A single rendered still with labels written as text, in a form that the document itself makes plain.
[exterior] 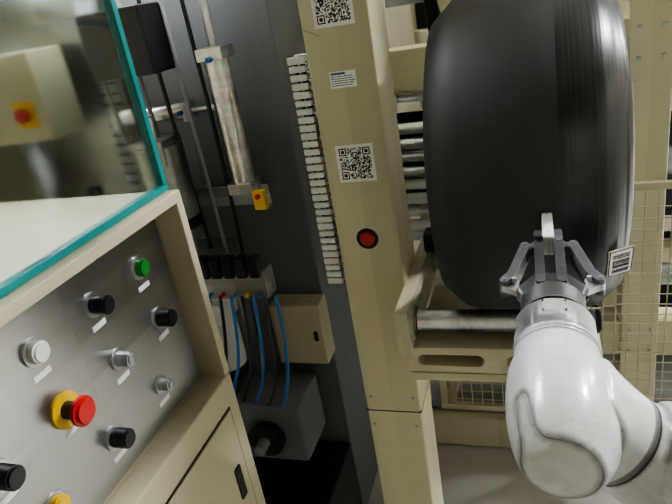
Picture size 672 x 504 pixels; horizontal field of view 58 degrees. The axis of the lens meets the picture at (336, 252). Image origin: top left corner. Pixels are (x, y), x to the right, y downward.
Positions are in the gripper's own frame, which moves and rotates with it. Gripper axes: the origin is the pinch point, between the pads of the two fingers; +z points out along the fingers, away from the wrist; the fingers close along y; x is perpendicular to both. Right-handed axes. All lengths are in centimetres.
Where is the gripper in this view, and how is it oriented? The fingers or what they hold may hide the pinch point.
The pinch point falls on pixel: (547, 233)
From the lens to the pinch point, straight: 91.8
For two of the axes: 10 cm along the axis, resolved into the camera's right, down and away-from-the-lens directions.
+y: -9.5, 0.3, 3.1
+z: 2.5, -5.5, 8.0
